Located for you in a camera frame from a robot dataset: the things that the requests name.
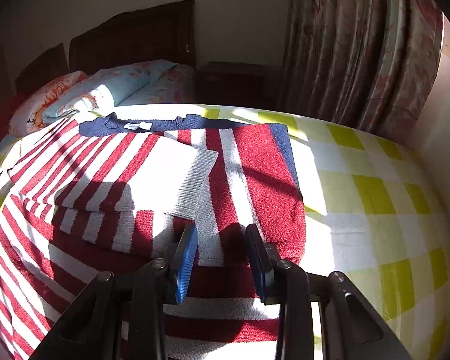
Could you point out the floral pink curtain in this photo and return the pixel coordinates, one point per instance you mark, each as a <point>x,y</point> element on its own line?
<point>365,64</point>

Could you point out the dark wooden nightstand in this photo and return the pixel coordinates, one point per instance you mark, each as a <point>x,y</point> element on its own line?
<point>238,85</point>

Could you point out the dark wooden headboard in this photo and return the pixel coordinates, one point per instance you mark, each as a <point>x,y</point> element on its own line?
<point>162,32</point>
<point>50,65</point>

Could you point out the orange floral pillow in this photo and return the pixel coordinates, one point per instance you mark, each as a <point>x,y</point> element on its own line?
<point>28,117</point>

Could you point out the red white striped knit sweater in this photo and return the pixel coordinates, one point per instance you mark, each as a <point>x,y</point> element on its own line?
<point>78,198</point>

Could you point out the light blue floral pillow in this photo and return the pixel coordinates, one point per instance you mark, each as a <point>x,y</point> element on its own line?
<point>106,89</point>

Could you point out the pink floral pillow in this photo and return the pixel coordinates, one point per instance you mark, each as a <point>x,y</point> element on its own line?
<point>177,85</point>

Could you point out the yellow green checked bedsheet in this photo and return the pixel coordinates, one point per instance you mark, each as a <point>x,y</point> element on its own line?
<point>370,213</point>

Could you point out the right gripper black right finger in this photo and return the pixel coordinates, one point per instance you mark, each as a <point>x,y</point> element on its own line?
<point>351,327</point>

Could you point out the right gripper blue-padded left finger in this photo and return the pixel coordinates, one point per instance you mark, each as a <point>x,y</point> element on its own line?
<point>121,317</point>

